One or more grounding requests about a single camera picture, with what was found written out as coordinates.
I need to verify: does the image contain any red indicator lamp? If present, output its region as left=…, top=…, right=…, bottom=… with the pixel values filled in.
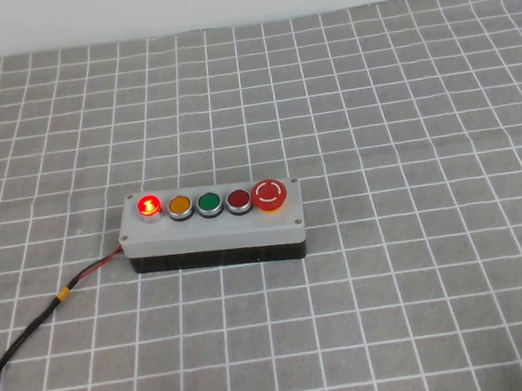
left=136, top=193, right=165, bottom=224

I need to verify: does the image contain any dark red flat push button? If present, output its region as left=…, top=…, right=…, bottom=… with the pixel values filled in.
left=224, top=187, right=255, bottom=219

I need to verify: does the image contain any yellow flat push button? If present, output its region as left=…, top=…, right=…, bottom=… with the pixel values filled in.
left=164, top=193, right=196, bottom=225

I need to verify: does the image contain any grey checked tablecloth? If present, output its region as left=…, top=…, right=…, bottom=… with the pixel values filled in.
left=0, top=0, right=522, bottom=391

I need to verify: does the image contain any green flat push button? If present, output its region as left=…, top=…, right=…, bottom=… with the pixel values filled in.
left=194, top=189, right=226, bottom=221

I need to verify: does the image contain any red and black power cable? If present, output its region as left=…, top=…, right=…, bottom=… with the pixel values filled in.
left=0, top=247, right=141, bottom=391

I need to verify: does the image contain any red mushroom emergency stop button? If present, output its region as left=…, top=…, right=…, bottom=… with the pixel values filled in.
left=249, top=177, right=289, bottom=218

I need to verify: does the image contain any grey and black button box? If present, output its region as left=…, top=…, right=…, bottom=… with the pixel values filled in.
left=115, top=173, right=310, bottom=279

